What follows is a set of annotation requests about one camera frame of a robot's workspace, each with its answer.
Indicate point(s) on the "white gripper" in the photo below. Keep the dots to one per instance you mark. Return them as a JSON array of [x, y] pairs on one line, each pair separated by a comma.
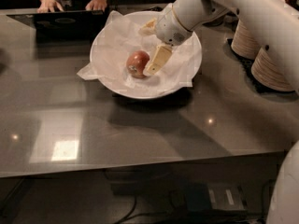
[[169, 29]]

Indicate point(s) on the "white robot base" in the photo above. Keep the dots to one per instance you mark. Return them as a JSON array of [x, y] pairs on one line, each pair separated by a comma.
[[284, 205]]

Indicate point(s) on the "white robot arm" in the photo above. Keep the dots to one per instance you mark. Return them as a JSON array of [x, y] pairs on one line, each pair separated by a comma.
[[273, 23]]

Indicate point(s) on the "red apple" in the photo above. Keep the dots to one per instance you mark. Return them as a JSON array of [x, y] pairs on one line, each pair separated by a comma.
[[136, 63]]

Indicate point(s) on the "white bowl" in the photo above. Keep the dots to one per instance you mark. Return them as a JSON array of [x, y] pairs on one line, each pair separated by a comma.
[[187, 66]]

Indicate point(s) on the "person left hand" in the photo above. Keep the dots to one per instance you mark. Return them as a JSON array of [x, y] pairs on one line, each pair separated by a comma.
[[96, 5]]

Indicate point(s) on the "person right hand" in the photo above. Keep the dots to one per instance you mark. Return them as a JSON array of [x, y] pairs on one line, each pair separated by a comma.
[[49, 6]]

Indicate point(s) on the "white paper liner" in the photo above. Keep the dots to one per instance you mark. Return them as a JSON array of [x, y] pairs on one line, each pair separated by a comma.
[[115, 47]]

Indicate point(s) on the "black laptop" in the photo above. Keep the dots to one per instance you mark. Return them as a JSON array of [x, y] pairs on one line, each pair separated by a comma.
[[64, 26]]

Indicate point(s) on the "black tray mat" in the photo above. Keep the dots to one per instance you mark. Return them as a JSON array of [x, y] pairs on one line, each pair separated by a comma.
[[247, 64]]

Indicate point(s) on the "front stack of paper bowls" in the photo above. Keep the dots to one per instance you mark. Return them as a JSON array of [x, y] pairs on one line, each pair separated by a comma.
[[266, 72]]

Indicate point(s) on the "dark power box on floor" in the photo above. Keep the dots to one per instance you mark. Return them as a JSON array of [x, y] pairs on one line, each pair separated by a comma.
[[221, 199]]

